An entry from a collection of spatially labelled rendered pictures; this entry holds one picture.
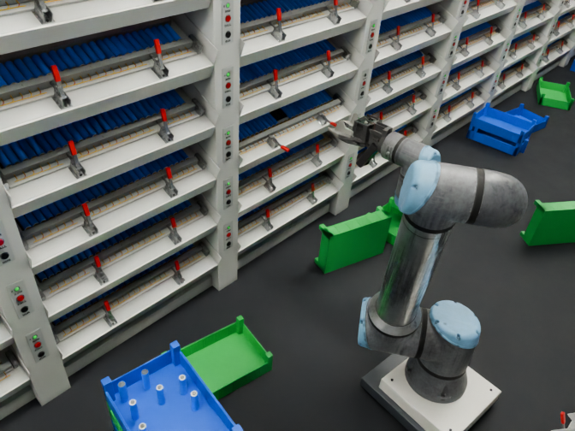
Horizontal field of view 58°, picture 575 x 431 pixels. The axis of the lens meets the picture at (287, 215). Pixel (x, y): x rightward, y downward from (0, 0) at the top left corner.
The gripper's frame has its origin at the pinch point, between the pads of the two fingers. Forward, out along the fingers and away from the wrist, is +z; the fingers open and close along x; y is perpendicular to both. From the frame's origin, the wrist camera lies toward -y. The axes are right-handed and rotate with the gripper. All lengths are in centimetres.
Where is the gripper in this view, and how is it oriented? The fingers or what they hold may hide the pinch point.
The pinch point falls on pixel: (337, 127)
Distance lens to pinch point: 178.5
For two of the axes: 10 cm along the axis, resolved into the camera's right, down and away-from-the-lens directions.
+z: -7.2, -4.5, 5.3
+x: -6.9, 4.2, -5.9
